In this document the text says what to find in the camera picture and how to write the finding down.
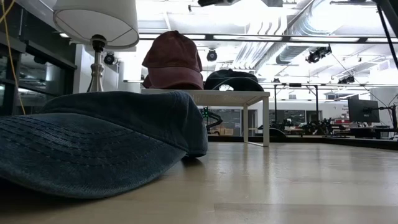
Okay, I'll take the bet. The blue denim baseball cap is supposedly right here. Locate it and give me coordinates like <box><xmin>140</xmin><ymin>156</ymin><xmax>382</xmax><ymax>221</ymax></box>
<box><xmin>0</xmin><ymin>90</ymin><xmax>209</xmax><ymax>200</ymax></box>

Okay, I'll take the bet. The yellow cable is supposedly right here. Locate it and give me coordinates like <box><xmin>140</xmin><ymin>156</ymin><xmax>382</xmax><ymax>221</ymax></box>
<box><xmin>0</xmin><ymin>0</ymin><xmax>26</xmax><ymax>115</ymax></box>

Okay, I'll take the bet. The white table lamp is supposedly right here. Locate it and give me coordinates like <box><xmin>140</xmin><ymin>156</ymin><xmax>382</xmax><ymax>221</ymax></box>
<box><xmin>52</xmin><ymin>0</ymin><xmax>140</xmax><ymax>93</ymax></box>

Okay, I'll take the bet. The cluttered background desk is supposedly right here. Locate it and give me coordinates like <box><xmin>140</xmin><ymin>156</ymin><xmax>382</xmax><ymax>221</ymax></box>
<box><xmin>270</xmin><ymin>117</ymin><xmax>398</xmax><ymax>139</ymax></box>

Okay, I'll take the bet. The black computer monitor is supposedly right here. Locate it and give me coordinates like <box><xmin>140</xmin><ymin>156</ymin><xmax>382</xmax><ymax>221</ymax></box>
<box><xmin>347</xmin><ymin>98</ymin><xmax>381</xmax><ymax>124</ymax></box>

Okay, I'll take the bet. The maroon baseball cap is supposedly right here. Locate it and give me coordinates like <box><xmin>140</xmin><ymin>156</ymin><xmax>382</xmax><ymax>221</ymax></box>
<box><xmin>141</xmin><ymin>30</ymin><xmax>205</xmax><ymax>90</ymax></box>

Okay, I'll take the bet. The black frame strut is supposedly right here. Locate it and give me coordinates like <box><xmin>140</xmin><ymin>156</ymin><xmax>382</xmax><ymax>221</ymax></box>
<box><xmin>374</xmin><ymin>0</ymin><xmax>398</xmax><ymax>70</ymax></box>

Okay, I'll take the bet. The dark navy baseball cap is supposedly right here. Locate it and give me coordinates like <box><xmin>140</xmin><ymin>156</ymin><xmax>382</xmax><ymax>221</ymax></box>
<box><xmin>203</xmin><ymin>68</ymin><xmax>265</xmax><ymax>92</ymax></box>

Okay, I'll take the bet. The black overhead frame bar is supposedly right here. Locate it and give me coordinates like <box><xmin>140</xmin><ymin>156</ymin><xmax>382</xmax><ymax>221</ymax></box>
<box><xmin>139</xmin><ymin>32</ymin><xmax>398</xmax><ymax>44</ymax></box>

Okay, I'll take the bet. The white metal shelf riser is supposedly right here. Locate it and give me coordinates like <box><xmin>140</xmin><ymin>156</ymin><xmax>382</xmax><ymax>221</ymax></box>
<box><xmin>141</xmin><ymin>88</ymin><xmax>271</xmax><ymax>147</ymax></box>

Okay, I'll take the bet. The black table frame rail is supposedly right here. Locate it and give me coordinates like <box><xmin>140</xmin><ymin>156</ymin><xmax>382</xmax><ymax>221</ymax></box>
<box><xmin>207</xmin><ymin>134</ymin><xmax>398</xmax><ymax>152</ymax></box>

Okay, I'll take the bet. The silver ventilation duct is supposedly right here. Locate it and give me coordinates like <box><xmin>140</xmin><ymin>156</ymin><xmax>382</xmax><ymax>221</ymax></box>
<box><xmin>254</xmin><ymin>0</ymin><xmax>346</xmax><ymax>72</ymax></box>

